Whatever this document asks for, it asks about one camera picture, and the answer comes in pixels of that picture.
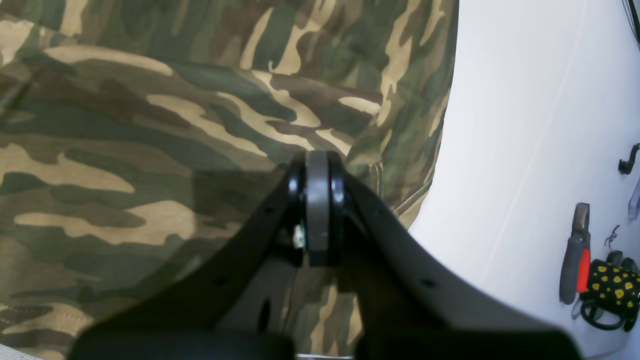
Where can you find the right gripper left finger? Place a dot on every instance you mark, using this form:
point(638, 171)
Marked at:
point(230, 308)

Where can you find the red handled pliers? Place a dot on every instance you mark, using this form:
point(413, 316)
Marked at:
point(574, 272)

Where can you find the black yellow dotted mug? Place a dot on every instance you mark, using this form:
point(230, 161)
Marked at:
point(611, 297)

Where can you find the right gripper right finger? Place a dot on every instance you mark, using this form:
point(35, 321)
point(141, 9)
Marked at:
point(412, 307)

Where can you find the camouflage T-shirt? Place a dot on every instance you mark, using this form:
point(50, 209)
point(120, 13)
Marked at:
point(137, 136)

